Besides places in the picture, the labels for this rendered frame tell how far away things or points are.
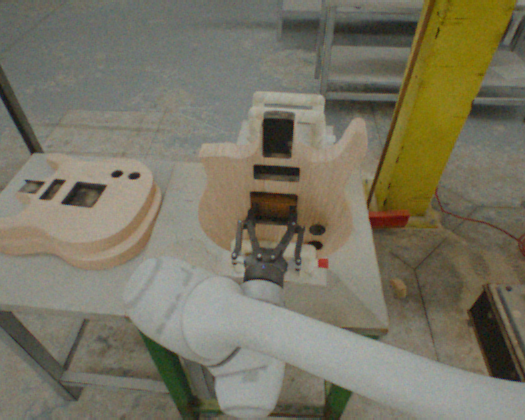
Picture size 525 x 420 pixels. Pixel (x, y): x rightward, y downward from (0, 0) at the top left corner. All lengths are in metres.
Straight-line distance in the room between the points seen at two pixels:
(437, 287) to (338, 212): 1.50
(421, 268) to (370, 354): 1.91
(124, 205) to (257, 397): 0.71
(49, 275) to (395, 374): 0.95
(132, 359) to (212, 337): 1.52
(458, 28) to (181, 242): 1.42
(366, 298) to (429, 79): 1.24
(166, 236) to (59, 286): 0.30
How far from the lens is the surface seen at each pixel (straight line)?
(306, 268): 0.94
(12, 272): 1.23
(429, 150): 2.22
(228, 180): 0.80
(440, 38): 1.91
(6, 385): 2.18
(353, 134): 0.71
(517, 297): 2.03
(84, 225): 1.13
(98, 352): 2.06
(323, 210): 0.83
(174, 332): 0.50
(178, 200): 1.20
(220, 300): 0.47
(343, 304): 0.97
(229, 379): 0.60
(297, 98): 1.10
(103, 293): 1.08
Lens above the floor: 1.75
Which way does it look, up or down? 46 degrees down
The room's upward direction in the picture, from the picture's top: straight up
